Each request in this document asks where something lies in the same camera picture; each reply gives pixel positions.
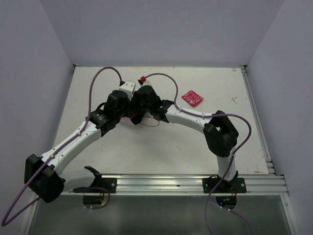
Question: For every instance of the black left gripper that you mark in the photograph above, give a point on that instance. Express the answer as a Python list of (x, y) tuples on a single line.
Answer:
[(128, 104)]

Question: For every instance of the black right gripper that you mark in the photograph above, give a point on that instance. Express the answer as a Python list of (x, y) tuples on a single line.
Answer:
[(135, 98)]

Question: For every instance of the lilac paper bag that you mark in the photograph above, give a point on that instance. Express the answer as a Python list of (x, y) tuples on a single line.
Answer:
[(147, 119)]

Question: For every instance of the blue Burts chips bag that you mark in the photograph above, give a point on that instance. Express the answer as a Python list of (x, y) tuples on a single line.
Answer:
[(136, 120)]

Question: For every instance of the pink snack packet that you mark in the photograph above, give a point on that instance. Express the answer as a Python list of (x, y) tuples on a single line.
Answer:
[(192, 98)]

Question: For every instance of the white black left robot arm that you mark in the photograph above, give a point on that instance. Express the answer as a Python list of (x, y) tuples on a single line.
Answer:
[(43, 174)]

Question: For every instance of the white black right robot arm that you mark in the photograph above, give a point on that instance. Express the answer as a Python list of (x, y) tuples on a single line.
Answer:
[(219, 132)]

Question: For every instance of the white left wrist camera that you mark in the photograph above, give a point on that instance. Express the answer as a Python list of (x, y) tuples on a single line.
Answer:
[(128, 87)]

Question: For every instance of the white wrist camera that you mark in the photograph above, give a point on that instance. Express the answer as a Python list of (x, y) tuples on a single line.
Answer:
[(143, 81), (128, 87)]

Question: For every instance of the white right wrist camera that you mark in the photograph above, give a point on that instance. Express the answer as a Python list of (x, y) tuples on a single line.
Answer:
[(143, 81)]

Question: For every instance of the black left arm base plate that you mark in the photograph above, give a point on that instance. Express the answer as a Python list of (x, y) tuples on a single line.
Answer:
[(110, 184)]

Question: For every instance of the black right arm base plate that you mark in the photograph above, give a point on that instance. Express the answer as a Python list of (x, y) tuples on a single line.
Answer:
[(236, 185)]

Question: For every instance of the aluminium right side rail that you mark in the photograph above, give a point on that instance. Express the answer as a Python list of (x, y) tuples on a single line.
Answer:
[(261, 135)]

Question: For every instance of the aluminium rail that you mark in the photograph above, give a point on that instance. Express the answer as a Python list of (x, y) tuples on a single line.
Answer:
[(261, 135), (162, 184)]

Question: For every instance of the aluminium front rail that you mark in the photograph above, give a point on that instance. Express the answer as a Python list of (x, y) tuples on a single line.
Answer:
[(162, 184)]

